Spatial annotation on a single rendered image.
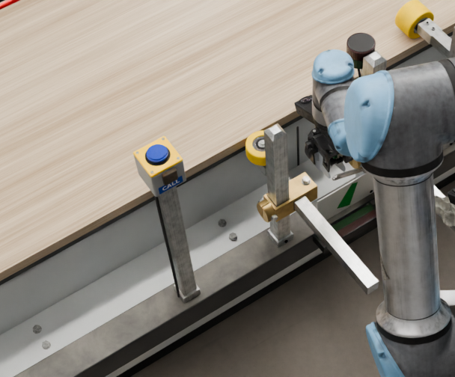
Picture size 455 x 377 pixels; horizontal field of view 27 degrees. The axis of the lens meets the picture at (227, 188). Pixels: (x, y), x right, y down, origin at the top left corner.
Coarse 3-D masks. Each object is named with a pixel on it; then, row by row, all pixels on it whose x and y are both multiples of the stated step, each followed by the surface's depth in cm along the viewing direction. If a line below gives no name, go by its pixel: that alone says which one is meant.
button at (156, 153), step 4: (156, 144) 175; (160, 144) 175; (148, 148) 175; (152, 148) 174; (156, 148) 174; (160, 148) 174; (164, 148) 174; (148, 152) 174; (152, 152) 174; (156, 152) 174; (160, 152) 174; (164, 152) 174; (148, 156) 174; (152, 156) 173; (156, 156) 173; (160, 156) 173; (164, 156) 173; (152, 160) 173; (156, 160) 173; (160, 160) 173; (164, 160) 174
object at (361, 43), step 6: (354, 36) 196; (360, 36) 196; (366, 36) 196; (348, 42) 195; (354, 42) 195; (360, 42) 195; (366, 42) 195; (372, 42) 195; (354, 48) 194; (360, 48) 194; (366, 48) 194; (372, 48) 194; (360, 72) 202
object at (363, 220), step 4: (372, 212) 226; (364, 216) 225; (368, 216) 225; (372, 216) 225; (356, 220) 225; (360, 220) 225; (364, 220) 225; (368, 220) 225; (352, 224) 224; (356, 224) 224; (360, 224) 224; (344, 228) 224; (348, 228) 224; (352, 228) 224; (340, 232) 223; (344, 232) 223; (348, 232) 223
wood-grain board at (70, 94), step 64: (64, 0) 248; (128, 0) 246; (192, 0) 244; (256, 0) 242; (320, 0) 241; (384, 0) 239; (448, 0) 237; (0, 64) 236; (64, 64) 234; (128, 64) 233; (192, 64) 231; (256, 64) 229; (0, 128) 224; (64, 128) 222; (128, 128) 221; (192, 128) 219; (256, 128) 218; (0, 192) 213; (64, 192) 211; (128, 192) 210; (0, 256) 203
